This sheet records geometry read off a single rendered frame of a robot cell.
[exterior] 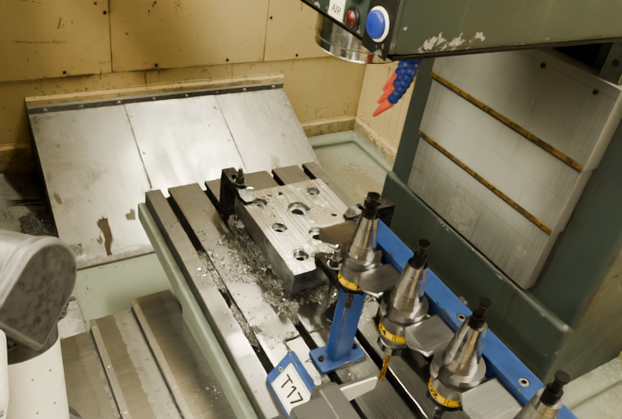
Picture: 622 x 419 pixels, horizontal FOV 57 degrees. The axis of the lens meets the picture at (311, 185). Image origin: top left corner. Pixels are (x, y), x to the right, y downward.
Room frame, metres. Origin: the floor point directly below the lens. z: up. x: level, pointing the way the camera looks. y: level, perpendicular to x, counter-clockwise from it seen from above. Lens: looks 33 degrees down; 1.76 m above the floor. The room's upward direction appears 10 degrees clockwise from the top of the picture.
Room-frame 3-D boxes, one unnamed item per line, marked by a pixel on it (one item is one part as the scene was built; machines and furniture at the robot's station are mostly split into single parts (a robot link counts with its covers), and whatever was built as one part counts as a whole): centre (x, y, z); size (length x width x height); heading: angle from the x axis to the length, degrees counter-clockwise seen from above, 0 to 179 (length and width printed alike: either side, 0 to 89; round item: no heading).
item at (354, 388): (0.46, -0.09, 1.18); 0.06 x 0.02 x 0.03; 125
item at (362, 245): (0.67, -0.09, 1.26); 0.04 x 0.04 x 0.07
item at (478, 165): (1.22, -0.41, 1.16); 0.48 x 0.05 x 0.51; 35
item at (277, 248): (1.04, -0.01, 0.97); 0.29 x 0.23 x 0.05; 35
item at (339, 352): (0.75, -0.10, 1.05); 0.10 x 0.05 x 0.30; 125
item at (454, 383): (0.49, -0.22, 1.21); 0.06 x 0.06 x 0.03
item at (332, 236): (0.71, -0.06, 1.21); 0.07 x 0.05 x 0.01; 125
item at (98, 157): (1.51, 0.34, 0.75); 0.89 x 0.67 x 0.26; 125
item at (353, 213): (1.11, -0.14, 0.97); 0.13 x 0.03 x 0.15; 125
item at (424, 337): (0.53, -0.18, 1.21); 0.07 x 0.05 x 0.01; 125
